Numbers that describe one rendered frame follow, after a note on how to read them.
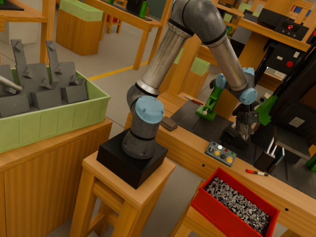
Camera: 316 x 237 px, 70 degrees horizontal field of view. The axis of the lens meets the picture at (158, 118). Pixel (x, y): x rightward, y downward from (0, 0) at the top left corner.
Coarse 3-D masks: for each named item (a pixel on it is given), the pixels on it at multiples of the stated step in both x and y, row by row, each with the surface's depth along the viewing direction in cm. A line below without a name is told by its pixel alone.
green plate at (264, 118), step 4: (272, 96) 123; (276, 96) 117; (268, 100) 125; (272, 100) 118; (264, 104) 125; (268, 104) 119; (272, 104) 120; (260, 108) 127; (264, 108) 121; (268, 108) 121; (260, 112) 122; (264, 112) 123; (268, 112) 122; (260, 116) 124; (264, 116) 123; (268, 116) 123; (260, 120) 125; (264, 120) 124; (268, 120) 123; (264, 124) 125
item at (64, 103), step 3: (63, 102) 128; (75, 102) 132; (78, 102) 133; (30, 105) 116; (60, 105) 124; (30, 108) 114; (33, 108) 115; (36, 108) 116; (48, 108) 119; (30, 111) 112; (33, 111) 113; (18, 114) 108
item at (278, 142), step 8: (280, 128) 121; (280, 136) 112; (288, 136) 115; (296, 136) 119; (280, 144) 107; (288, 144) 107; (296, 144) 110; (304, 144) 113; (296, 152) 105; (304, 152) 106
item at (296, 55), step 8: (280, 48) 131; (288, 48) 129; (296, 48) 128; (272, 56) 134; (280, 56) 132; (288, 56) 131; (296, 56) 129; (272, 64) 136; (280, 64) 134; (288, 64) 132; (288, 72) 134
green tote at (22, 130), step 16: (16, 80) 124; (96, 96) 133; (32, 112) 95; (48, 112) 100; (64, 112) 108; (80, 112) 116; (96, 112) 126; (0, 128) 88; (16, 128) 93; (32, 128) 99; (48, 128) 106; (64, 128) 114; (0, 144) 92; (16, 144) 97
